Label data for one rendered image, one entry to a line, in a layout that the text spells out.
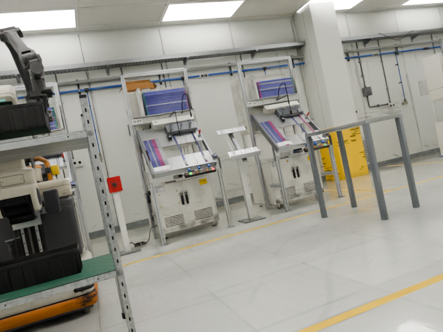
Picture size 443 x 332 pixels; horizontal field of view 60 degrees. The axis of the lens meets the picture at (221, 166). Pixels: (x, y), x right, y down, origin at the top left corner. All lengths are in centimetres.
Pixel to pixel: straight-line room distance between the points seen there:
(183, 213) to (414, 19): 659
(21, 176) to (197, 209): 234
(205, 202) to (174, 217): 39
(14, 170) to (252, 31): 519
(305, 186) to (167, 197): 175
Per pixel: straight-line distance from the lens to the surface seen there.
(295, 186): 482
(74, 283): 172
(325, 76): 672
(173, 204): 426
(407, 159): 352
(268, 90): 497
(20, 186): 242
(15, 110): 187
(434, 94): 736
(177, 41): 640
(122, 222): 402
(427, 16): 946
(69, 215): 268
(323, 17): 705
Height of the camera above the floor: 70
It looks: 1 degrees down
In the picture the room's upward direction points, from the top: 12 degrees counter-clockwise
